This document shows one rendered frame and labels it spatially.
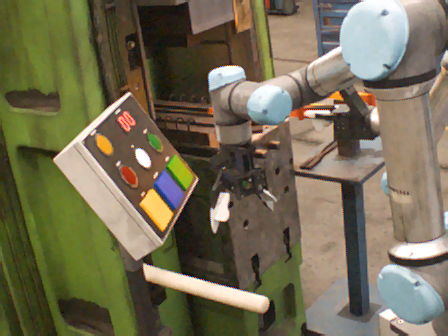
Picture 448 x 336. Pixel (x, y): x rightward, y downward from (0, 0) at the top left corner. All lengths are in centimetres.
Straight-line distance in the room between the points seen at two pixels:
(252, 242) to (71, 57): 81
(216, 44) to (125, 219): 104
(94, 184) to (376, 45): 70
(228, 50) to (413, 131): 135
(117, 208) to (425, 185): 66
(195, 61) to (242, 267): 74
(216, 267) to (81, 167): 88
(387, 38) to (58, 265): 163
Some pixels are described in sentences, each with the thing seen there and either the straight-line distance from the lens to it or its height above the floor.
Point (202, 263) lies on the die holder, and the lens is 225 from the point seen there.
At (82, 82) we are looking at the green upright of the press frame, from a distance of 184.
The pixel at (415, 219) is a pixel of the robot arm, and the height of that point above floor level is 112.
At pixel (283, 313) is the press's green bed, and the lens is 254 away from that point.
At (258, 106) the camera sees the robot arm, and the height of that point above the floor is 124.
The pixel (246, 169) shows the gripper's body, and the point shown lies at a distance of 146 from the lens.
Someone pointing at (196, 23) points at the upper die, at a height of 130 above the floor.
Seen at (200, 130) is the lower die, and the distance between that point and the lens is 204.
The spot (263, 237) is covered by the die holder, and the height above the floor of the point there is 59.
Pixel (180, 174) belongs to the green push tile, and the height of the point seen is 101.
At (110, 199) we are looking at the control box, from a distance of 145.
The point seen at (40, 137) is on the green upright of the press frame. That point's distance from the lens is 205.
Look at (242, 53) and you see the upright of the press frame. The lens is 237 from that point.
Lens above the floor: 163
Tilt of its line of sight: 18 degrees down
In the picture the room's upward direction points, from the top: 8 degrees counter-clockwise
